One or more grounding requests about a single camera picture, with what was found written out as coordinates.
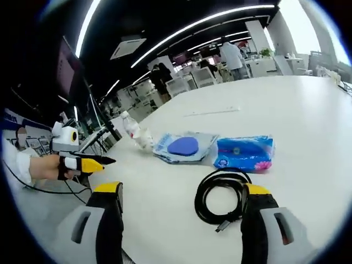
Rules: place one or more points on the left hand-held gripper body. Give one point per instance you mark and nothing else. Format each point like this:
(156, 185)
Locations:
(61, 141)

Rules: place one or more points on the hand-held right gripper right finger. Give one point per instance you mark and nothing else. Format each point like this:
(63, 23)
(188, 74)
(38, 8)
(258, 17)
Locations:
(255, 220)

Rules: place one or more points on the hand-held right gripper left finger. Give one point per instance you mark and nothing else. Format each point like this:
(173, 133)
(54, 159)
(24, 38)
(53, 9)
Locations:
(108, 220)

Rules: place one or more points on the clear water bottle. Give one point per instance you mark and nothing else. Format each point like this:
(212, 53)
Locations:
(130, 127)

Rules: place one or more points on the blue tissue pack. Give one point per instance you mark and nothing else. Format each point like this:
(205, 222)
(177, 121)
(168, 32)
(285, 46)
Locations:
(242, 154)

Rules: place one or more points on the plastic bag with blue pad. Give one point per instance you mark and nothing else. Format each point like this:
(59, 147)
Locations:
(182, 147)

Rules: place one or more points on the person's left hand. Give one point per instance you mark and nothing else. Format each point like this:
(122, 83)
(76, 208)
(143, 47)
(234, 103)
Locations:
(45, 167)

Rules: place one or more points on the white table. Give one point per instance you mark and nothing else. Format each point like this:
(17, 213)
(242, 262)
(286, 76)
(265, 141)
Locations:
(165, 192)

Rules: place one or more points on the dark monitor screen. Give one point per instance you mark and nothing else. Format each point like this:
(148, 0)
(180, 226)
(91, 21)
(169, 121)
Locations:
(67, 68)

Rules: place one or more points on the white rolling cabinet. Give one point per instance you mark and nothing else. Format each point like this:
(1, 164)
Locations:
(204, 79)
(177, 86)

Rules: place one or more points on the ceiling air vent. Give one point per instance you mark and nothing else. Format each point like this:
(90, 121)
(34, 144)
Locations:
(127, 48)

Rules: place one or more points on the white power strip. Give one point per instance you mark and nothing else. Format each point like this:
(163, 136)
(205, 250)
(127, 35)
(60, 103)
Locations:
(217, 111)

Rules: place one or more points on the curved ceiling light strip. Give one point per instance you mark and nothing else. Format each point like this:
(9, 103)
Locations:
(154, 49)
(85, 24)

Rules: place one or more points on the green potted plant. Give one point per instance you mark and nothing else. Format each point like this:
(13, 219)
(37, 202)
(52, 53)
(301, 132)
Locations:
(266, 52)

